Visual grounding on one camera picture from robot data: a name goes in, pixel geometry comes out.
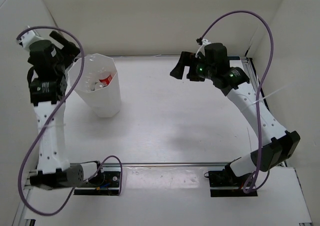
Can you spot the small blue label sticker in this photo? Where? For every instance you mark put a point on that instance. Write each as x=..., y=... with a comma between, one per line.
x=233, y=58

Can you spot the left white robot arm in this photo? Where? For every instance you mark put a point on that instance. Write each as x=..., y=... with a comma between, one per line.
x=47, y=83

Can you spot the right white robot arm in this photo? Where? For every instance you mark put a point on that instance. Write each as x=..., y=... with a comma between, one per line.
x=228, y=75

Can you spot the clear white label bottle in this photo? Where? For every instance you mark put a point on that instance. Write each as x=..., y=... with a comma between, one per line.
x=93, y=74

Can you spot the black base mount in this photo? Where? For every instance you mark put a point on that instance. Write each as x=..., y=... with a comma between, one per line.
x=106, y=183
x=223, y=186

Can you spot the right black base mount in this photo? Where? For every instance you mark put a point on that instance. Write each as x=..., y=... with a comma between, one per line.
x=223, y=186

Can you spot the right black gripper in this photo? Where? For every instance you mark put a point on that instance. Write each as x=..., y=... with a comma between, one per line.
x=186, y=59

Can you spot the red label plastic bottle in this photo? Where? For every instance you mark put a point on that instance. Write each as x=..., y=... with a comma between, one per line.
x=105, y=78

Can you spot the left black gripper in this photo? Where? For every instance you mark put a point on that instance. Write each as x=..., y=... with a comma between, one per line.
x=68, y=46

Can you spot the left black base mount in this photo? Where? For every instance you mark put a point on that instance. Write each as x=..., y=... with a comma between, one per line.
x=106, y=183

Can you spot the white octagonal plastic bin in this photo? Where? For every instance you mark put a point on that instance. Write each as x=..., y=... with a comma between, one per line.
x=105, y=102

